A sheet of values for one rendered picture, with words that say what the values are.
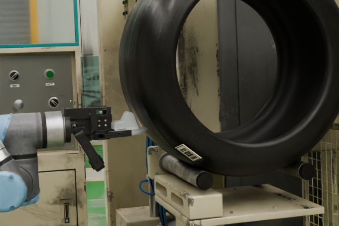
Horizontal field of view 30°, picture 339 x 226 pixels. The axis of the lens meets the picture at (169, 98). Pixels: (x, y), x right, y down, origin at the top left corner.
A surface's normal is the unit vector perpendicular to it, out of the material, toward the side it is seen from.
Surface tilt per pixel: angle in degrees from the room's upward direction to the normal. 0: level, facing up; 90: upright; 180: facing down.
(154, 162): 90
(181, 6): 84
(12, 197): 93
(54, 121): 61
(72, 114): 90
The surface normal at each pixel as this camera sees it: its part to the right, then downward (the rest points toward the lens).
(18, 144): 0.30, 0.01
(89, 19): 0.09, 0.05
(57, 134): 0.28, 0.22
